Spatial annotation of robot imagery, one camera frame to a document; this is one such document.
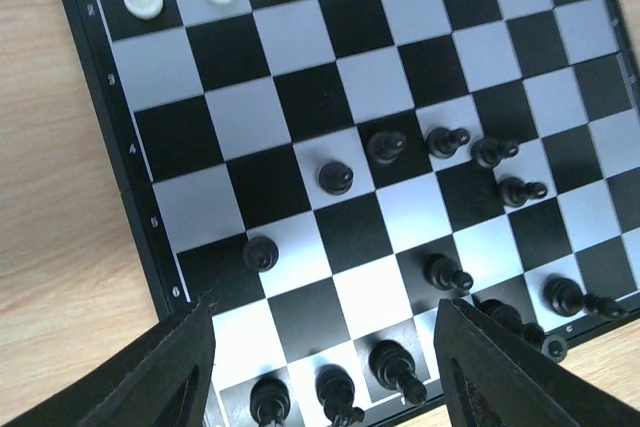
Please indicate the black magnetic chess board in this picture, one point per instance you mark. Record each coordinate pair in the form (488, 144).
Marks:
(521, 163)

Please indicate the black pawn near centre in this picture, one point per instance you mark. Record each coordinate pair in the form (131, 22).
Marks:
(384, 147)

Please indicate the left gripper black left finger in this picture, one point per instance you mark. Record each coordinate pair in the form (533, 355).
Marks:
(160, 379)

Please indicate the black bishop back row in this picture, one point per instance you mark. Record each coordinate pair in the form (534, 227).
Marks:
(565, 297)

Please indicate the black piece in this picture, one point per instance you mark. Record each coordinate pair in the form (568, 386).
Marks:
(394, 369)
(270, 402)

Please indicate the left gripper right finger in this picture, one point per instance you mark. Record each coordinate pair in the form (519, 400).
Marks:
(489, 377)

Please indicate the black pawn centre board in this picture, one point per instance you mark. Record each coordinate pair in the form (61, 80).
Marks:
(335, 178)

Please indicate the black piece bottom centre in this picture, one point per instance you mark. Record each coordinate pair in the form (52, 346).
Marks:
(394, 369)

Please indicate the black piece bottom left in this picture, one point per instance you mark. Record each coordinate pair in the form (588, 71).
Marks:
(270, 402)

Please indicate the black pawn left mid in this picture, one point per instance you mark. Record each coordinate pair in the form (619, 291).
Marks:
(260, 254)

